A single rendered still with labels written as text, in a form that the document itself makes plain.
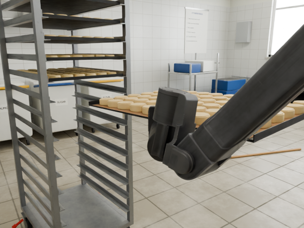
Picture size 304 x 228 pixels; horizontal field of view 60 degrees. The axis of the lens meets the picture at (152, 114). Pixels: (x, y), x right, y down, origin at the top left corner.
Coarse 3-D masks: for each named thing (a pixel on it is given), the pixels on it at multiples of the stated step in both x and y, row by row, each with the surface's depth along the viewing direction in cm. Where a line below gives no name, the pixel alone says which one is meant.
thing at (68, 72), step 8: (32, 72) 140; (48, 72) 140; (56, 72) 138; (64, 72) 140; (72, 72) 138; (80, 72) 140; (88, 72) 138; (96, 72) 139; (104, 72) 138; (112, 72) 139; (48, 80) 120
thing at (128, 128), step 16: (128, 0) 134; (128, 16) 135; (128, 32) 137; (128, 48) 139; (128, 64) 141; (128, 80) 143; (128, 128) 148; (128, 144) 150; (128, 160) 153; (128, 176) 155; (128, 192) 158
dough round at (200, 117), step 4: (196, 112) 63; (200, 112) 63; (196, 116) 59; (200, 116) 59; (204, 116) 59; (208, 116) 59; (196, 120) 59; (200, 120) 59; (204, 120) 59; (196, 124) 59; (200, 124) 59
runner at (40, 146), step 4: (20, 132) 161; (24, 132) 155; (24, 136) 155; (28, 136) 149; (32, 140) 145; (36, 144) 140; (40, 144) 135; (40, 148) 136; (44, 148) 131; (56, 156) 127
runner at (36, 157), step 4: (20, 144) 165; (24, 144) 168; (24, 148) 160; (28, 148) 161; (28, 152) 154; (32, 152) 149; (32, 156) 150; (36, 156) 144; (40, 160) 139; (44, 164) 135; (56, 172) 124; (60, 176) 126
